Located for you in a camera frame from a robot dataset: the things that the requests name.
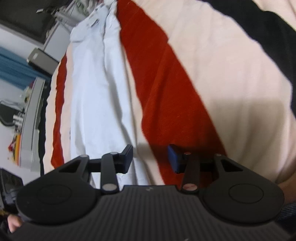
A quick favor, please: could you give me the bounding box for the white t-shirt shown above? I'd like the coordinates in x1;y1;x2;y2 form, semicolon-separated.
66;0;150;190

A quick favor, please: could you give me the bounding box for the grey folding chair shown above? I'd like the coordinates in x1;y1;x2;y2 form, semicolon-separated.
27;48;59;76

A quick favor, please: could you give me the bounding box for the striped fleece blanket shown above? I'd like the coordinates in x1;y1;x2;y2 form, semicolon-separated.
43;0;296;204

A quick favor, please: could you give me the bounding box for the dark window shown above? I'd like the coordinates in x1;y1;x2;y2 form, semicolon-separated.
1;0;71;44

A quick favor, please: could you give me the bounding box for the white desk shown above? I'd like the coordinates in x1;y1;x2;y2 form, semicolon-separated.
19;78;45;172

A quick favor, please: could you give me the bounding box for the left blue curtain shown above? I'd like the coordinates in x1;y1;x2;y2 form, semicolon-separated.
0;47;38;89

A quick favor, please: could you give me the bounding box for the person left hand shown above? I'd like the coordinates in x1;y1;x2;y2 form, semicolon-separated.
7;214;23;233

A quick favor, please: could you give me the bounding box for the camera tripod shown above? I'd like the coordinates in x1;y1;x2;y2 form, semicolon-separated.
36;0;98;27

